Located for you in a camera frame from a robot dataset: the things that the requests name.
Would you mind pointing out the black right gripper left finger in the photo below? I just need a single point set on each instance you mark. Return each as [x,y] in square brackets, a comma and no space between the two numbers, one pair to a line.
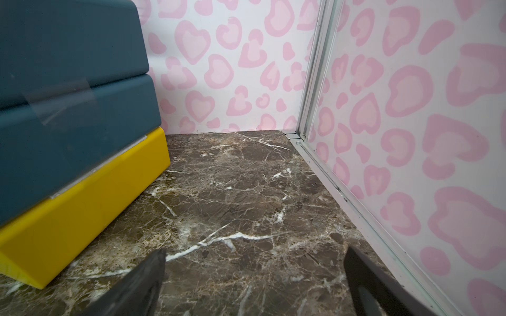
[137,292]

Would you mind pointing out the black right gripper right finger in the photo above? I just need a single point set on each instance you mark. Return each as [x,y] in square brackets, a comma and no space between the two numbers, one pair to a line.
[374,292]

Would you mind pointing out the yellow drawer cabinet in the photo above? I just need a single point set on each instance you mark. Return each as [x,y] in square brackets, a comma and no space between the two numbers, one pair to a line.
[39,244]

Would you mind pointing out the teal drawer cabinet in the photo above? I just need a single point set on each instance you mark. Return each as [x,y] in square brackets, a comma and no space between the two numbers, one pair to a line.
[75,91]

